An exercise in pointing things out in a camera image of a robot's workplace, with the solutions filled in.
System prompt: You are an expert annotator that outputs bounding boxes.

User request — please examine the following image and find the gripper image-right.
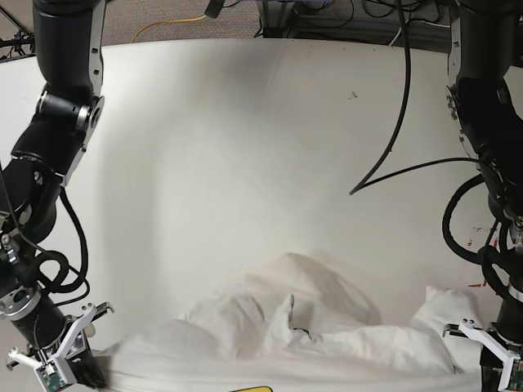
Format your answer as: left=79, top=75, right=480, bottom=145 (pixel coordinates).
left=480, top=346, right=503, bottom=392

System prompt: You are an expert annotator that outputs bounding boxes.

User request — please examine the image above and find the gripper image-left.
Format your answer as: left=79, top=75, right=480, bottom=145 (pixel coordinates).
left=65, top=331, right=105, bottom=389

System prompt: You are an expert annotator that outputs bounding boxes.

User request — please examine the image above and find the white printed T-shirt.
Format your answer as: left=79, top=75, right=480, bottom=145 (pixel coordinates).
left=96, top=253, right=481, bottom=391

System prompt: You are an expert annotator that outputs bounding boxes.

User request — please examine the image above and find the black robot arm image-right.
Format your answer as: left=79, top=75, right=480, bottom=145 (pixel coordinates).
left=442, top=1, right=522, bottom=391

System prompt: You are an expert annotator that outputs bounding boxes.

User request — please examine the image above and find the black robot arm image-left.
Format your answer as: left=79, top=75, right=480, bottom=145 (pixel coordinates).
left=1, top=1, right=110, bottom=391

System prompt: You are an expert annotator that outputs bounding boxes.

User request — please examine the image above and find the red tape rectangle marking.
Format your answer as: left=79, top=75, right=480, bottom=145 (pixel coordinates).
left=465, top=226, right=498, bottom=289

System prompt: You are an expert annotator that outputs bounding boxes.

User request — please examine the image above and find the wrist camera mount image-right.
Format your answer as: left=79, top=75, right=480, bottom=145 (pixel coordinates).
left=443, top=318, right=522, bottom=391

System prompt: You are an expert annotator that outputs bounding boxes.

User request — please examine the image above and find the wrist camera mount image-left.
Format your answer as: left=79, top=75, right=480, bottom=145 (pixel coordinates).
left=7, top=301, right=115, bottom=392

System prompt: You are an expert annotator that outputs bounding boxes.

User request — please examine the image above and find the black cable image-left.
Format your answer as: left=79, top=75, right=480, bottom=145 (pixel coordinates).
left=28, top=188, right=89, bottom=294

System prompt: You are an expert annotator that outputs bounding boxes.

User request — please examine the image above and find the black cable image-right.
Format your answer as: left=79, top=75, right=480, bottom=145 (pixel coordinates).
left=349, top=0, right=491, bottom=196

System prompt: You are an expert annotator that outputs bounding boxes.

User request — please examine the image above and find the yellow cable on floor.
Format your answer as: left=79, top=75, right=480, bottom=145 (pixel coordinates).
left=131, top=15, right=208, bottom=44

